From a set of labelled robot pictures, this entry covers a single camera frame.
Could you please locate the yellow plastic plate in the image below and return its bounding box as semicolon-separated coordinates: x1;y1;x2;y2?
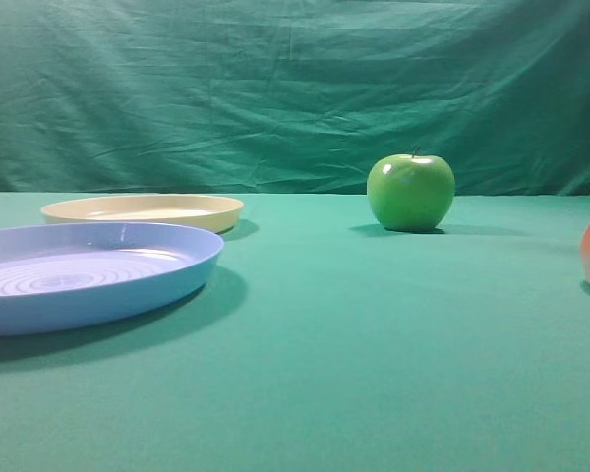
40;194;244;233

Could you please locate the blue plastic plate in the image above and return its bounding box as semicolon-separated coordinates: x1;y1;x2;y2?
0;222;224;336

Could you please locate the green apple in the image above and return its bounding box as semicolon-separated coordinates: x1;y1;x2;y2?
366;150;455;232

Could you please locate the green backdrop cloth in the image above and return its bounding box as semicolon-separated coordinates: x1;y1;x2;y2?
0;1;590;195

